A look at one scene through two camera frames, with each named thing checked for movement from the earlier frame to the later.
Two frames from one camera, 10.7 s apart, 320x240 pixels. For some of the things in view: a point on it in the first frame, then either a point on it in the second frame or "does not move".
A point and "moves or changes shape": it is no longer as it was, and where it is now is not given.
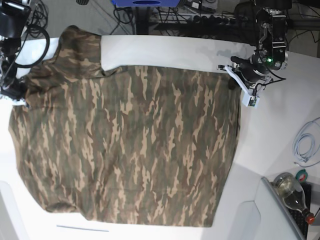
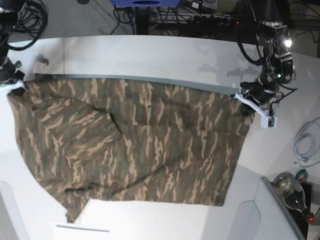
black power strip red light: (211, 21) does not move
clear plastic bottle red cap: (292, 192) does not move
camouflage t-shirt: (130, 144) moves or changes shape
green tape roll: (301, 175) does not move
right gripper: (251, 70) to (262, 93)
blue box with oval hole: (146, 3) does not move
